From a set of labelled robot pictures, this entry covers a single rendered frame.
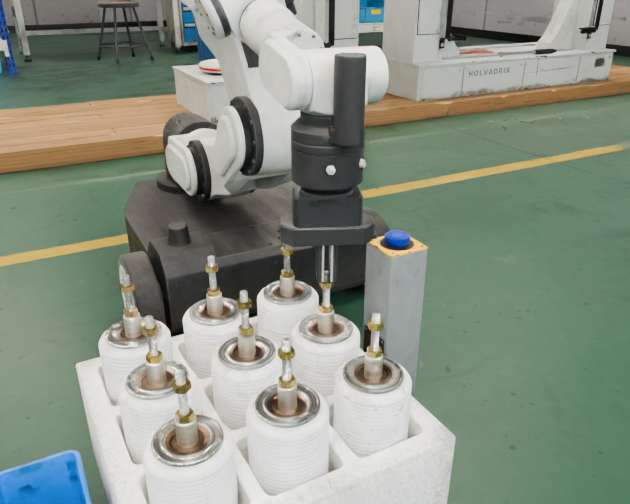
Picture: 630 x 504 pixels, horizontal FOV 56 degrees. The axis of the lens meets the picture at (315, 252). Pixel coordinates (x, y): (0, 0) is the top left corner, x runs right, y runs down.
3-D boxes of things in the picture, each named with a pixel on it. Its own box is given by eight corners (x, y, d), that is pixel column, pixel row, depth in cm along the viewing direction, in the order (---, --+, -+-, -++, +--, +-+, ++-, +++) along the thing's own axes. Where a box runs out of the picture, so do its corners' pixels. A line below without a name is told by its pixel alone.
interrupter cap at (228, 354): (210, 369, 75) (210, 365, 74) (227, 336, 81) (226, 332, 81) (269, 374, 74) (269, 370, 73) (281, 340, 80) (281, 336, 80)
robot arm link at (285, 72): (291, 120, 65) (250, 77, 75) (362, 113, 69) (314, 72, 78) (295, 62, 62) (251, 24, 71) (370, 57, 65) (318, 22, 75)
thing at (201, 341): (230, 383, 101) (223, 289, 93) (266, 410, 94) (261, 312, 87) (181, 409, 95) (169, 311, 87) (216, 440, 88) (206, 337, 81)
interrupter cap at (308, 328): (347, 349, 79) (347, 345, 78) (292, 342, 80) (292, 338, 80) (357, 320, 85) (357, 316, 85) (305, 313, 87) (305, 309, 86)
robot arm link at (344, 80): (279, 142, 73) (276, 46, 68) (355, 133, 77) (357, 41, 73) (318, 167, 64) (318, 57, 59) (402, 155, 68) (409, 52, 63)
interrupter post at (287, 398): (286, 397, 70) (286, 374, 68) (302, 406, 68) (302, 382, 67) (272, 408, 68) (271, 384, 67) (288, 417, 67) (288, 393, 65)
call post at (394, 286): (359, 397, 108) (365, 241, 95) (390, 385, 111) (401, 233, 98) (381, 420, 102) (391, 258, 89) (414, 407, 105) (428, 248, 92)
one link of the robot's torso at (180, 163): (167, 181, 152) (162, 130, 147) (240, 170, 161) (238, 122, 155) (191, 207, 136) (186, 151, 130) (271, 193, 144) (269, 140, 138)
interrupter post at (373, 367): (370, 384, 72) (371, 362, 70) (359, 374, 74) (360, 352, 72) (386, 378, 73) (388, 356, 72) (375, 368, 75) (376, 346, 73)
